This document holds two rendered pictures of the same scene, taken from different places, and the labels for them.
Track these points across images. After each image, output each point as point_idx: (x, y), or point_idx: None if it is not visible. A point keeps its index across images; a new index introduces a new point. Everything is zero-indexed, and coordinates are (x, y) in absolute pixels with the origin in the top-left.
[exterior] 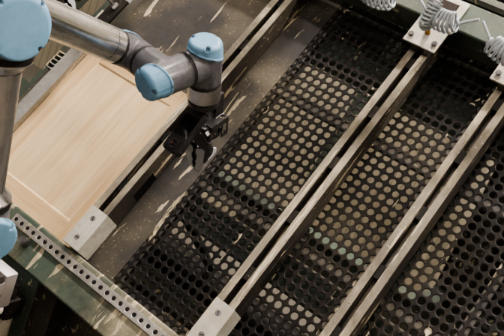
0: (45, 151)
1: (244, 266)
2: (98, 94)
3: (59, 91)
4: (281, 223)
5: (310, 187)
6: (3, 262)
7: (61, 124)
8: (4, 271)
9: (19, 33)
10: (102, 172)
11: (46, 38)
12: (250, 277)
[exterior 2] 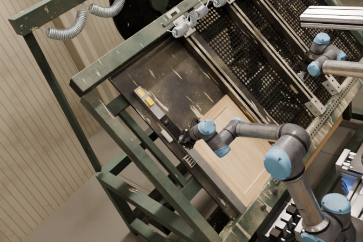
0: (239, 169)
1: (302, 89)
2: None
3: (208, 160)
4: (289, 72)
5: (277, 59)
6: (342, 154)
7: (226, 160)
8: (348, 151)
9: None
10: (253, 142)
11: None
12: (305, 87)
